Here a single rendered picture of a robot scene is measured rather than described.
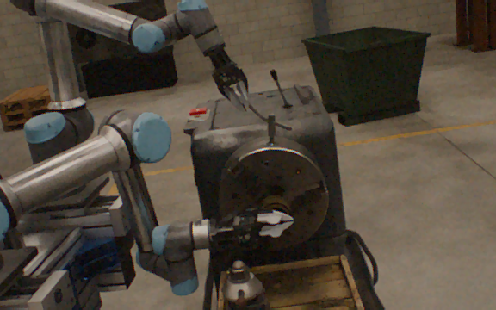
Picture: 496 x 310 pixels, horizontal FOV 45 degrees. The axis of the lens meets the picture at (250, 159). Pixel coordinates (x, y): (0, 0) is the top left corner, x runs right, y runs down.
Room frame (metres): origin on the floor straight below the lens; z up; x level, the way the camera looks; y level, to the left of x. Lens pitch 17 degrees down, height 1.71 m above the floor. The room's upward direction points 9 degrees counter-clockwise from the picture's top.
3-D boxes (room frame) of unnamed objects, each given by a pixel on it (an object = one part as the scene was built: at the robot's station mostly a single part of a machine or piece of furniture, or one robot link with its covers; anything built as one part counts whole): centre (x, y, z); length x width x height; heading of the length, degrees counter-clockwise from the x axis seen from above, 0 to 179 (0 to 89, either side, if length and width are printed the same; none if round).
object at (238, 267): (1.03, 0.06, 1.17); 0.04 x 0.04 x 0.03
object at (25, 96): (9.18, 3.12, 0.22); 1.25 x 0.86 x 0.44; 1
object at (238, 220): (1.40, 0.07, 1.08); 0.12 x 0.09 x 0.08; 87
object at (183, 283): (1.43, 0.24, 0.98); 0.11 x 0.08 x 0.11; 40
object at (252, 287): (1.03, 0.06, 1.13); 0.08 x 0.08 x 0.03
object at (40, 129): (1.72, 0.58, 1.33); 0.13 x 0.12 x 0.14; 165
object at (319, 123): (2.03, -0.04, 1.06); 0.59 x 0.48 x 0.39; 178
